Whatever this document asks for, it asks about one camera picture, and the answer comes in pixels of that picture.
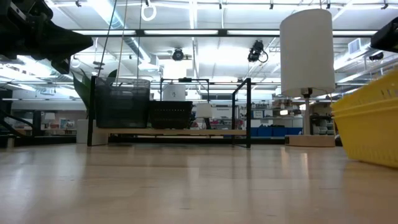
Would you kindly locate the white shade table lamp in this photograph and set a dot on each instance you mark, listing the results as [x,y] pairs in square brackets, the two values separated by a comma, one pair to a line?
[306,49]

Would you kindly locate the wooden shelf with black frame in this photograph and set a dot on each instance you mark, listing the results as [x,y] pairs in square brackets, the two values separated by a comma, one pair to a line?
[186,132]

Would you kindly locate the black overhead light bar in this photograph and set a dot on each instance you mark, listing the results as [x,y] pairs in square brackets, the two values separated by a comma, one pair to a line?
[140,32]

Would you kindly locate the large clear grey plastic bin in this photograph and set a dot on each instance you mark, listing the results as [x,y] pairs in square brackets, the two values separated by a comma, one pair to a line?
[124,83]

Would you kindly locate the white ceiling vent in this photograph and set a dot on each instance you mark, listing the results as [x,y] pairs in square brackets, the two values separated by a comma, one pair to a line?
[354,46]

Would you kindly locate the blue storage bins row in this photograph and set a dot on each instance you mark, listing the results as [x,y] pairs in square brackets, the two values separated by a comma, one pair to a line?
[273,132]

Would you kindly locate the green plant in white pot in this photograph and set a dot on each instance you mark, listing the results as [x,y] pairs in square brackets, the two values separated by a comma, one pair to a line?
[81,132]

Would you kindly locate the black aluminium rail frame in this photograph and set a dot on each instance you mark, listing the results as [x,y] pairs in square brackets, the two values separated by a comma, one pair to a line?
[18,127]

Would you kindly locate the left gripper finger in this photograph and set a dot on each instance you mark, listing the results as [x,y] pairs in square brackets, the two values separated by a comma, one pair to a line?
[68,45]
[61,66]

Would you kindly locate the black ceiling spotlight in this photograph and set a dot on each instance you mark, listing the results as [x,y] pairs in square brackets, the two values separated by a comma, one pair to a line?
[178,55]
[255,51]

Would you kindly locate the yellow mesh plastic basket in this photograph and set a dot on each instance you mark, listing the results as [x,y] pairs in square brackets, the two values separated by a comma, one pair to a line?
[367,137]

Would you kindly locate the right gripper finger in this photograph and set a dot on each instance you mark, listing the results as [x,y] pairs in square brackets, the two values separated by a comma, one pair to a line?
[388,37]

